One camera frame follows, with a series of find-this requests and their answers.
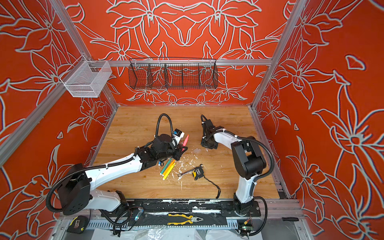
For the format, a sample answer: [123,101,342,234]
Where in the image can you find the pink marker pen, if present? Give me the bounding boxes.
[182,135,189,151]

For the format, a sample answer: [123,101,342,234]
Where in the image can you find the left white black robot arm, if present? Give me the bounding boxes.
[46,114,188,216]

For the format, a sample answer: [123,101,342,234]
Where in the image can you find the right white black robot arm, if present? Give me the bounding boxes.
[201,115,275,216]

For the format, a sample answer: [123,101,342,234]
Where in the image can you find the orange marker pen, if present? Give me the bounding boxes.
[163,160,175,178]

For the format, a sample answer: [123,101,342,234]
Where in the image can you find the green marker pen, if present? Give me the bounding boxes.
[160,159,172,176]

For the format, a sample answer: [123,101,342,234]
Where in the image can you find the silver wrench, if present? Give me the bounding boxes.
[178,164,204,177]

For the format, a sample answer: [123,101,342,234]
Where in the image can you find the yellow black tape measure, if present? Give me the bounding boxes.
[193,167,204,181]

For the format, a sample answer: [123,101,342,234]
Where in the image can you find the black tape measure on ledge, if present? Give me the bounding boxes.
[67,216,89,234]

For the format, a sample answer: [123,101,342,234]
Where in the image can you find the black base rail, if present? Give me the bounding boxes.
[102,199,261,217]

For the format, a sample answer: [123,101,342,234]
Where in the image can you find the black wire basket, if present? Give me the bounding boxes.
[128,58,219,90]

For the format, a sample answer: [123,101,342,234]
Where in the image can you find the yellow handled pliers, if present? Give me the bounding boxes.
[167,214,204,226]

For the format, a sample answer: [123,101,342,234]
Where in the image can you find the white wire basket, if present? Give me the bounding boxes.
[59,56,112,98]

